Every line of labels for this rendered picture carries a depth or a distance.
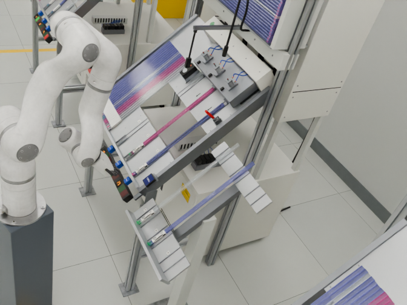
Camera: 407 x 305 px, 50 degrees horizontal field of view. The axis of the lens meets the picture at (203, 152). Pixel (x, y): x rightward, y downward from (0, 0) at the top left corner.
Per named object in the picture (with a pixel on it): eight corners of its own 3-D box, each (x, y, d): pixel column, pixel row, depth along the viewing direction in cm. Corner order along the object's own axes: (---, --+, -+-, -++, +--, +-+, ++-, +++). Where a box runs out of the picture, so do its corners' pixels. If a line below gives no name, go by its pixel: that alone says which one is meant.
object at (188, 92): (212, 140, 191) (208, 135, 187) (153, 62, 232) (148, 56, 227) (272, 93, 189) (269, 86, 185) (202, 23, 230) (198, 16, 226)
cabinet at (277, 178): (174, 270, 247) (198, 194, 209) (129, 185, 290) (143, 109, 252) (265, 242, 279) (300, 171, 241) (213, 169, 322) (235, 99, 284)
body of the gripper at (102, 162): (80, 151, 177) (97, 163, 186) (87, 167, 171) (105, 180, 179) (94, 140, 176) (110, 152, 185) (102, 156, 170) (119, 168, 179)
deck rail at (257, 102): (146, 197, 192) (138, 192, 187) (145, 194, 193) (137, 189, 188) (275, 96, 188) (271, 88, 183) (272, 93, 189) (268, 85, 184)
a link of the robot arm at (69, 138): (100, 152, 169) (92, 138, 174) (78, 135, 158) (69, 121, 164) (83, 166, 169) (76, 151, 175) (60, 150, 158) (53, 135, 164)
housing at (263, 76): (266, 100, 190) (255, 81, 179) (212, 45, 220) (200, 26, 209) (280, 89, 190) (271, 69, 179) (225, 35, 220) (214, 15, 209)
